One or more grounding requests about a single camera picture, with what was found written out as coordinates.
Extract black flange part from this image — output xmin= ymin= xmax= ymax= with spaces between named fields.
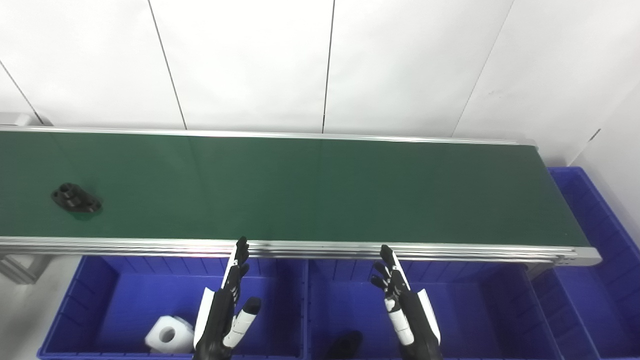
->
xmin=51 ymin=183 xmax=103 ymax=214

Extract blue plastic bin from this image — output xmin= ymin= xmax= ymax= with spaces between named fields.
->
xmin=305 ymin=259 xmax=566 ymax=360
xmin=37 ymin=255 xmax=307 ymax=360
xmin=530 ymin=166 xmax=640 ymax=360

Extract white plastic part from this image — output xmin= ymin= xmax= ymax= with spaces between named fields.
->
xmin=145 ymin=315 xmax=196 ymax=355

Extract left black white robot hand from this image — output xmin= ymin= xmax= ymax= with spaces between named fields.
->
xmin=192 ymin=236 xmax=262 ymax=360

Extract green conveyor belt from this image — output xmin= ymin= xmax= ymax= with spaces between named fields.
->
xmin=0 ymin=125 xmax=602 ymax=267

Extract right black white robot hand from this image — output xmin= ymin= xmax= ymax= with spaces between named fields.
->
xmin=370 ymin=244 xmax=443 ymax=360

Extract black part in bin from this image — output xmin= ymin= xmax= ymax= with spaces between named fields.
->
xmin=325 ymin=330 xmax=363 ymax=360

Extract aluminium conveyor leg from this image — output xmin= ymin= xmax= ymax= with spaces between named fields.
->
xmin=0 ymin=254 xmax=51 ymax=285

